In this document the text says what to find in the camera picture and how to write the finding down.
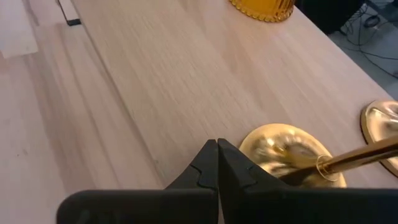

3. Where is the brass candlestick holder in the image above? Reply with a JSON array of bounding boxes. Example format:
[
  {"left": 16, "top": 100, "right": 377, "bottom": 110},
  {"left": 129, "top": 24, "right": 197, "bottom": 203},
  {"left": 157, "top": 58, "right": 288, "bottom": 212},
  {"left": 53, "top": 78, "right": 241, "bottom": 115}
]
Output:
[
  {"left": 359, "top": 99, "right": 398, "bottom": 178},
  {"left": 238, "top": 123, "right": 398, "bottom": 189}
]

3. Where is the amber glass candle holder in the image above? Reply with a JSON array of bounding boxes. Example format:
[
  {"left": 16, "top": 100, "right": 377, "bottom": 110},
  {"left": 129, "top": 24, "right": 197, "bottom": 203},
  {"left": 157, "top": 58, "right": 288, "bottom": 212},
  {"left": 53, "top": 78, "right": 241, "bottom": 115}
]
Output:
[{"left": 228, "top": 0, "right": 295, "bottom": 23}]

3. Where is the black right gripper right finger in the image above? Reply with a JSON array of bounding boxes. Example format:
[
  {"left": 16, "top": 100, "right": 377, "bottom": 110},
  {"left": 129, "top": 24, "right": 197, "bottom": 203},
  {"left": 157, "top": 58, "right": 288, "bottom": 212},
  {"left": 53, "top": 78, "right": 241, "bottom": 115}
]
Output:
[{"left": 217, "top": 138, "right": 398, "bottom": 224}]

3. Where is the wooden shelf riser black frame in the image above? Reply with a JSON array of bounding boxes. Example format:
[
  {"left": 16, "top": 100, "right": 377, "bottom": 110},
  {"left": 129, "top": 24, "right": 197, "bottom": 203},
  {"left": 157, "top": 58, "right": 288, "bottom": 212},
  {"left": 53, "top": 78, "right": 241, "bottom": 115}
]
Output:
[{"left": 57, "top": 0, "right": 398, "bottom": 190}]

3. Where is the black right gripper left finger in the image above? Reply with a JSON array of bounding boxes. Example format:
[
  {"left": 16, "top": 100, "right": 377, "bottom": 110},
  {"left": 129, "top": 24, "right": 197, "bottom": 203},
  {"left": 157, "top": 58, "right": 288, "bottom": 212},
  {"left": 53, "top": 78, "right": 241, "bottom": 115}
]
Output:
[{"left": 56, "top": 139, "right": 219, "bottom": 224}]

